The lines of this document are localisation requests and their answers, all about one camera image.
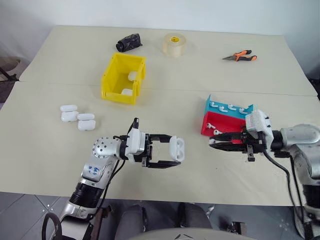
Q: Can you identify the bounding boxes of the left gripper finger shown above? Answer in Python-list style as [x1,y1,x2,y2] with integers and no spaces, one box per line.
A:
[149,134,174,145]
[147,160,182,170]

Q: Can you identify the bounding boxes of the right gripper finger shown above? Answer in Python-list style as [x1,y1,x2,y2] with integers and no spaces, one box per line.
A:
[208,139,248,153]
[212,132,245,143]

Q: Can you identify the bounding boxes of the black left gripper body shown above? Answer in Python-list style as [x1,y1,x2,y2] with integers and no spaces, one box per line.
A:
[140,133,154,168]

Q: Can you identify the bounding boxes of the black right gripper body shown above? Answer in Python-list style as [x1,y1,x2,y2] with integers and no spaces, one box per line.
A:
[240,130,264,164]

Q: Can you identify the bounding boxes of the yellow plastic bin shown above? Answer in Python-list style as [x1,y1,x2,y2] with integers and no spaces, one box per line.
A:
[100,51,147,106]

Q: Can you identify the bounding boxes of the red plastic tray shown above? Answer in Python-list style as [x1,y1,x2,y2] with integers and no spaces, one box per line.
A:
[200,111,248,145]

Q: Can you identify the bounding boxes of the teal plastic tray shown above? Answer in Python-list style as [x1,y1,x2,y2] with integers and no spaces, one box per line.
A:
[204,94,259,122]

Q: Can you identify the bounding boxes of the light grey rounded body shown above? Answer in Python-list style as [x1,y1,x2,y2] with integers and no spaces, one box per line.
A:
[135,225,259,240]

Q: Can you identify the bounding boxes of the orange black pliers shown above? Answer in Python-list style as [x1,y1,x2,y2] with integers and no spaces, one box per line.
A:
[221,49,259,63]

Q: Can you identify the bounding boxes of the clear tape roll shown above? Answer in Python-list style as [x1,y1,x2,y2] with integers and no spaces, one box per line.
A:
[162,32,187,59]

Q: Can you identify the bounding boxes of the black rolled bag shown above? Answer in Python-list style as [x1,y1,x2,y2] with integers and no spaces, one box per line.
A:
[115,32,144,53]

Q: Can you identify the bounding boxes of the dark stand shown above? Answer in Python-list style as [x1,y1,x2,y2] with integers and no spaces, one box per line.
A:
[0,56,21,84]

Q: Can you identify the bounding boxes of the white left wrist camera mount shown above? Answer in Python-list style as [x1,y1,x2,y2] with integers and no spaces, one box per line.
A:
[124,128,146,165]

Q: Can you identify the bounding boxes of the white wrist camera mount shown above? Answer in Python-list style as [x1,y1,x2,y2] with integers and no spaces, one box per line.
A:
[124,128,146,165]
[244,109,274,152]

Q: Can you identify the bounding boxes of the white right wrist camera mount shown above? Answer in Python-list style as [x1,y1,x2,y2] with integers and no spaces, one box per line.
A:
[244,109,274,152]

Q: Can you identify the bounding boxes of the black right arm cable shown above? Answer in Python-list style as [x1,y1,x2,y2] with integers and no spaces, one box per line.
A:
[262,147,314,240]

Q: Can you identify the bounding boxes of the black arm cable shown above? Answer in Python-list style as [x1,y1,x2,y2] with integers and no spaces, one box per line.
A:
[94,117,140,219]
[262,147,314,240]

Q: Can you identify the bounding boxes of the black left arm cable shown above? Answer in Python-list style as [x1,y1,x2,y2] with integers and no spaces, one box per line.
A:
[94,117,140,219]

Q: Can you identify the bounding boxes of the black cable loop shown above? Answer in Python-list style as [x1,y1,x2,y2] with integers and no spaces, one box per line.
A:
[41,212,64,240]

